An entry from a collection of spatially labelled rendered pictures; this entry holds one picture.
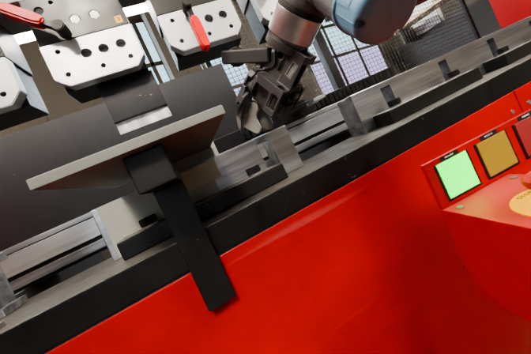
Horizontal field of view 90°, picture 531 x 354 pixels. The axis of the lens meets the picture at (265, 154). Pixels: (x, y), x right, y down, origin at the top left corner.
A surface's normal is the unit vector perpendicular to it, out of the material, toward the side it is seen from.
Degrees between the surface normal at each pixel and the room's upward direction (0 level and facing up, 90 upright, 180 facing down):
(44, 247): 90
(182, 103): 90
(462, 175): 90
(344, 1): 76
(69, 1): 90
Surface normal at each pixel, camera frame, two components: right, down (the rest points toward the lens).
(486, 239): -0.90, 0.42
